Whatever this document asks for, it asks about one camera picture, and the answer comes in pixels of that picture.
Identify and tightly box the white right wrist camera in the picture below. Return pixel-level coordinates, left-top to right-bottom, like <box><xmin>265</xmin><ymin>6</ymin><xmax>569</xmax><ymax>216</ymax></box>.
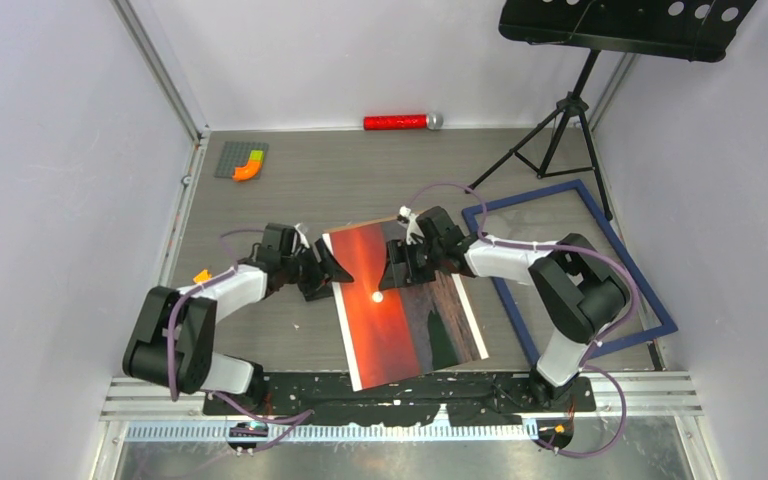
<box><xmin>396</xmin><ymin>206</ymin><xmax>424</xmax><ymax>245</ymax></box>

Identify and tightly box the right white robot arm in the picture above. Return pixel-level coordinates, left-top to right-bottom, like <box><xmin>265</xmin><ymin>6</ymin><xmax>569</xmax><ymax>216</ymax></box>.
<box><xmin>378</xmin><ymin>207</ymin><xmax>639</xmax><ymax>411</ymax></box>

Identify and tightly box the grey building baseplate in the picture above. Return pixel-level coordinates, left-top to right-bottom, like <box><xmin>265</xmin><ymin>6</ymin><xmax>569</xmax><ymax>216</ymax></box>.
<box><xmin>214</xmin><ymin>141</ymin><xmax>269</xmax><ymax>180</ymax></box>

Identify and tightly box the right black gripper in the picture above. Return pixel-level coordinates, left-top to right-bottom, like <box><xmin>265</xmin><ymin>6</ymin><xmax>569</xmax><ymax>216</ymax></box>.
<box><xmin>380</xmin><ymin>239</ymin><xmax>444</xmax><ymax>293</ymax></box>

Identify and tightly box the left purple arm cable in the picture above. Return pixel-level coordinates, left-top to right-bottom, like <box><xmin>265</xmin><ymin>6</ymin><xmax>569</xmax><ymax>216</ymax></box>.
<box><xmin>166</xmin><ymin>229</ymin><xmax>316</xmax><ymax>454</ymax></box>

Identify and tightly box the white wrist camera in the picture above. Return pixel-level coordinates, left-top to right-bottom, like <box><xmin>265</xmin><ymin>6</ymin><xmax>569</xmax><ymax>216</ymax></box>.
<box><xmin>294</xmin><ymin>223</ymin><xmax>311</xmax><ymax>249</ymax></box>
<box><xmin>396</xmin><ymin>206</ymin><xmax>424</xmax><ymax>245</ymax></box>

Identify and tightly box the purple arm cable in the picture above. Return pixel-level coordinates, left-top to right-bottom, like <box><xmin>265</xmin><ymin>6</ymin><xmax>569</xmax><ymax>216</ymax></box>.
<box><xmin>166</xmin><ymin>229</ymin><xmax>316</xmax><ymax>454</ymax></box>
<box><xmin>402</xmin><ymin>182</ymin><xmax>642</xmax><ymax>460</ymax></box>

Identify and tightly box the orange curved toy block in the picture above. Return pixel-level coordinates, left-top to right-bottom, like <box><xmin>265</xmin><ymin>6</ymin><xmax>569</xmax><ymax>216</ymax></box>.
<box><xmin>231</xmin><ymin>158</ymin><xmax>263</xmax><ymax>182</ymax></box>

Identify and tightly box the blue wooden picture frame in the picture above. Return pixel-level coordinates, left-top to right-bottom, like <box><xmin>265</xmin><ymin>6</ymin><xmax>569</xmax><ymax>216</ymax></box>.
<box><xmin>462</xmin><ymin>180</ymin><xmax>678</xmax><ymax>359</ymax></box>

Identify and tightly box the red toy microphone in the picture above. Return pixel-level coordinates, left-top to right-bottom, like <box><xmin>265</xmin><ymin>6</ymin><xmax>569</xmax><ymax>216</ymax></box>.
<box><xmin>363</xmin><ymin>112</ymin><xmax>444</xmax><ymax>131</ymax></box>

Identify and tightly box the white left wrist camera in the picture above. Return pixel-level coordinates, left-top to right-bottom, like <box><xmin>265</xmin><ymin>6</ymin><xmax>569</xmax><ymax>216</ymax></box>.
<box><xmin>294</xmin><ymin>223</ymin><xmax>311</xmax><ymax>249</ymax></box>

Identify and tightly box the yellow toy block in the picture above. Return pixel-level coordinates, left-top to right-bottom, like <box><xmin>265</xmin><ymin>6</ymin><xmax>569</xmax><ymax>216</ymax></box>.
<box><xmin>193</xmin><ymin>269</ymin><xmax>212</xmax><ymax>284</ymax></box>

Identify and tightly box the red sunset photo print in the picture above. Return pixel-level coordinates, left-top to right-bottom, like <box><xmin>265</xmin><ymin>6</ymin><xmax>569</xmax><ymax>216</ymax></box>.
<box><xmin>322</xmin><ymin>219</ymin><xmax>489</xmax><ymax>391</ymax></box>

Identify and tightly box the aluminium front rail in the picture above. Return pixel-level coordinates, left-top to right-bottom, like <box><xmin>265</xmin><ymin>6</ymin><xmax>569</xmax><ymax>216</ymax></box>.
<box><xmin>101</xmin><ymin>371</ymin><xmax>703</xmax><ymax>443</ymax></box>

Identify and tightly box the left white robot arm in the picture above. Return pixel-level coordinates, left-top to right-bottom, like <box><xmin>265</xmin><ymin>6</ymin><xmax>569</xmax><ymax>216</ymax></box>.
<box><xmin>122</xmin><ymin>223</ymin><xmax>354</xmax><ymax>414</ymax></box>

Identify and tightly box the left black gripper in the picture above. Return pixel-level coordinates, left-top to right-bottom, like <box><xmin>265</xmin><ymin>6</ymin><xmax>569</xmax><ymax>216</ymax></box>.
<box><xmin>281</xmin><ymin>240</ymin><xmax>353</xmax><ymax>302</ymax></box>

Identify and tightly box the black music stand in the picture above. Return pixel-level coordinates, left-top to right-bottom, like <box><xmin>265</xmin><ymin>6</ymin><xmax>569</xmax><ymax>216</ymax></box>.
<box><xmin>469</xmin><ymin>0</ymin><xmax>756</xmax><ymax>219</ymax></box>

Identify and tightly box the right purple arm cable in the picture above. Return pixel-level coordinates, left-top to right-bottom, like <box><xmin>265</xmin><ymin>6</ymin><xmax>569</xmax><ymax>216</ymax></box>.
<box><xmin>402</xmin><ymin>182</ymin><xmax>642</xmax><ymax>460</ymax></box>

